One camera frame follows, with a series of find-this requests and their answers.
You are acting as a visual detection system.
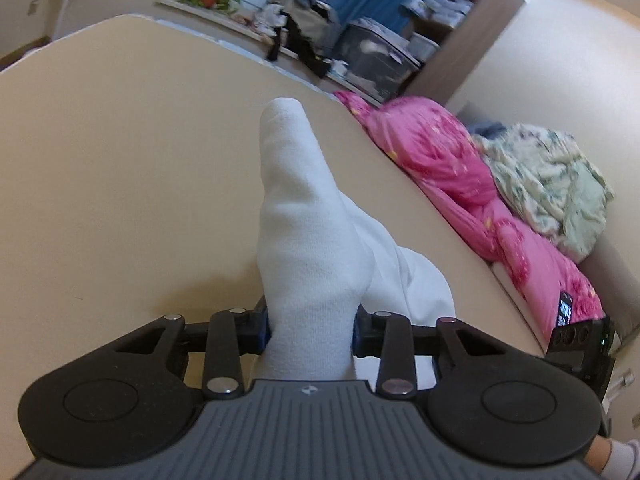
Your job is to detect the white small garment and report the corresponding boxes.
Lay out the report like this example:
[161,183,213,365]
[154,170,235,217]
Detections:
[252,98,456,384]

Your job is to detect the pile of clothes on sill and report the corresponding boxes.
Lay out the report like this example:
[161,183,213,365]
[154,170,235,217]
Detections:
[252,0,342,78]

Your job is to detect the person's right hand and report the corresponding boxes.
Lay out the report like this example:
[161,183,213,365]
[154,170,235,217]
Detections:
[585,436,612,474]

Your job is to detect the black smartphone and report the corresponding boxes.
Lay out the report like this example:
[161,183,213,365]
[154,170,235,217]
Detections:
[555,292,573,327]

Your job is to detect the floral cream quilt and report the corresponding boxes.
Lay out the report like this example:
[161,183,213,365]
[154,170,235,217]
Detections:
[472,124,614,263]

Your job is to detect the pink quilt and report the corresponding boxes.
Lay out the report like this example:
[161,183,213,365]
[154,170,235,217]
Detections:
[335,91,605,344]

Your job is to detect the wooden bookshelf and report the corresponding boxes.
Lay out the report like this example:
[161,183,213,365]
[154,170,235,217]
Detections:
[399,0,525,104]

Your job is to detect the small white storage box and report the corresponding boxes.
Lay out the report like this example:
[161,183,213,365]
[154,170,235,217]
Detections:
[407,32,439,64]

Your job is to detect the clear plastic storage bin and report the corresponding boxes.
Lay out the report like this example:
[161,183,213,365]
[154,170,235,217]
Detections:
[332,18,421,103]

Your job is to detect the wall power outlet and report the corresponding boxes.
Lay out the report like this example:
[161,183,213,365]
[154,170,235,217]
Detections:
[27,0,40,15]

